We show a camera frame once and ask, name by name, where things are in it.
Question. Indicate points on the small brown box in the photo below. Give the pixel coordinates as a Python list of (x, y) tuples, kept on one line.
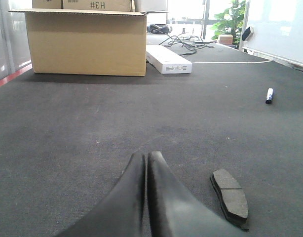
[(225, 39)]

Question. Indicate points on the long white box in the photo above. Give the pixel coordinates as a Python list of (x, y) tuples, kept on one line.
[(167, 61)]

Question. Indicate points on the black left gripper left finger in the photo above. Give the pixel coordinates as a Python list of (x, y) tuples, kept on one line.
[(120, 213)]

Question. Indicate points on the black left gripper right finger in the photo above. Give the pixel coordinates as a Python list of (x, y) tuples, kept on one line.
[(174, 211)]

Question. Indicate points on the black white marker pen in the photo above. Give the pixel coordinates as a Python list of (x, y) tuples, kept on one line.
[(269, 96)]

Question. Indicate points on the black board eraser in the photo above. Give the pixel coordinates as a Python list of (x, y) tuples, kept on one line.
[(247, 33)]

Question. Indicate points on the red white conveyor side rail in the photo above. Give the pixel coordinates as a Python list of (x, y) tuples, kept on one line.
[(14, 75)]

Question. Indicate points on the brake pad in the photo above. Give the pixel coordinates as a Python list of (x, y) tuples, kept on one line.
[(232, 198)]

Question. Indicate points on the upper labelled cardboard box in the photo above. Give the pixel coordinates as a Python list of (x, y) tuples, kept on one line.
[(98, 5)]

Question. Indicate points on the white board panel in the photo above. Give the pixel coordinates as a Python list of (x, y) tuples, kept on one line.
[(277, 29)]

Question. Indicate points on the green potted plant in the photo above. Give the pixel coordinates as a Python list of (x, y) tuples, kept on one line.
[(230, 21)]

